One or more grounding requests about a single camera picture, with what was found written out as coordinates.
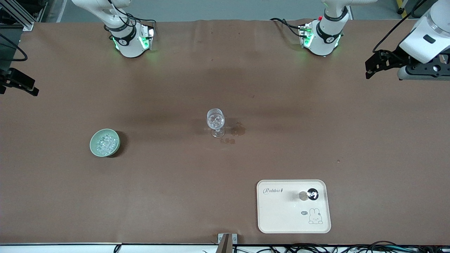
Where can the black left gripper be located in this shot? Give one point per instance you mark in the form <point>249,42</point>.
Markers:
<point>394,57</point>

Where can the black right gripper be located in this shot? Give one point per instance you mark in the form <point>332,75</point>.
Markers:
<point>14,79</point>

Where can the pile of clear ice cubes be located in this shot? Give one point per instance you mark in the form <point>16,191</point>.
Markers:
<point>105,143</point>

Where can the silver metal jigger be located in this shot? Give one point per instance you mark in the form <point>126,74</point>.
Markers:
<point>307,194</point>

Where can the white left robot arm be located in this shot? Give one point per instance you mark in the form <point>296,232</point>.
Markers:
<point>425,38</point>

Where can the clear wine glass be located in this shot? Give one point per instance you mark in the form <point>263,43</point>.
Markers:
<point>215,121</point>

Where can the green ceramic bowl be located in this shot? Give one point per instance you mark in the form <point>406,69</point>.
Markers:
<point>95,149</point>

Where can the brown table cover sheet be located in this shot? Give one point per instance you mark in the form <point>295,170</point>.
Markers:
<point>175,182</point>

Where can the cream rabbit print tray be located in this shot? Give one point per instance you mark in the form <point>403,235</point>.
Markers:
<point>281,214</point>

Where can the brown wooden bar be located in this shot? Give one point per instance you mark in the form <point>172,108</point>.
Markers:
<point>225,246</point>

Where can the silver aluminium frame profile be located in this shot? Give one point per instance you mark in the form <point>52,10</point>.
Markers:
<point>24,19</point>

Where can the grey metal bracket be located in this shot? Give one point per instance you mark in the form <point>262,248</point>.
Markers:
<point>235,239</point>

